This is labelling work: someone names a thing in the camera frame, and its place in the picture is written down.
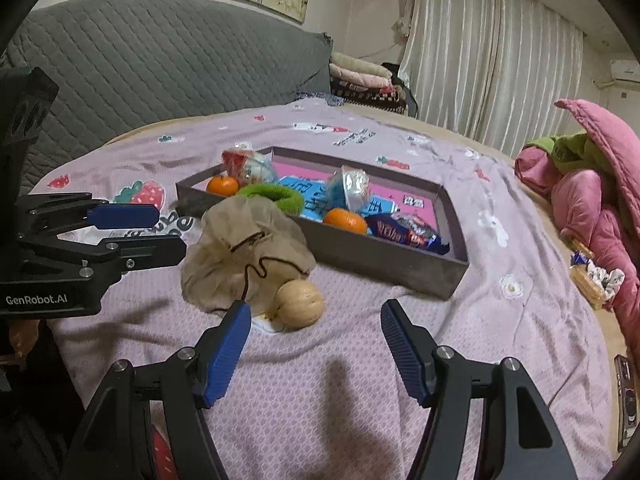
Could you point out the red-white surprise egg toy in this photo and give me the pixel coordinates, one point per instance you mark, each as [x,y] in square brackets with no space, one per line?
[348,188]

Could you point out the beige mesh drawstring pouch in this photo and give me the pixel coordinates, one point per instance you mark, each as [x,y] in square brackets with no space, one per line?
[247,250]

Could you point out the white pleated curtain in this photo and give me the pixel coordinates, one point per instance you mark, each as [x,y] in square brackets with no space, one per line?
[491,70]

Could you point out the grey quilted headboard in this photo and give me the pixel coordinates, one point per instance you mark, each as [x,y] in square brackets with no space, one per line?
[123,64]

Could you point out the white wall air conditioner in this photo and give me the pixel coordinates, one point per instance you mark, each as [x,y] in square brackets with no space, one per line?
[626,71]

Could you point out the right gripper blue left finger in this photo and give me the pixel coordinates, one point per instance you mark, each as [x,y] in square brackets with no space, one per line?
[221,349]

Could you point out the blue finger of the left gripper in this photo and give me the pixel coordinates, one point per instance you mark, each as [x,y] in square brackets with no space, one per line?
[123,216]
[145,252]

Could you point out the pink quilted comforter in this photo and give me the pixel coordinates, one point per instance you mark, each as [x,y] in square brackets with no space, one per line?
[599,210]

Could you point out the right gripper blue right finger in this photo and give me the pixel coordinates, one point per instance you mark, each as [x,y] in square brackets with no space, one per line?
[412,349]

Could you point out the person's left hand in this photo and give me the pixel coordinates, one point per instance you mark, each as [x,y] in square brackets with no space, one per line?
[18,338]

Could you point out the tan walnut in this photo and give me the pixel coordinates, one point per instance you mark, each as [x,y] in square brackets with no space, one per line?
[298,304]

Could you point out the green garment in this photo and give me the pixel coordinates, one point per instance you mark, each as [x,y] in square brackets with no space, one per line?
[573,152]

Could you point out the orange tangerine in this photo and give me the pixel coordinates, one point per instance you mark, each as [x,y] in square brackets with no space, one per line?
[346,220]
[222,185]

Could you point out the blue Oreo cookie packet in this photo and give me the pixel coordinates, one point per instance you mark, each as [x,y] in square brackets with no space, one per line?
[407,232]

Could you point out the stack of folded blankets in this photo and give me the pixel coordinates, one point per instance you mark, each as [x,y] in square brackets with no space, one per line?
[358,81]

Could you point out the pink and blue book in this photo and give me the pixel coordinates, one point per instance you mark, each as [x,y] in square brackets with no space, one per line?
[301,193]

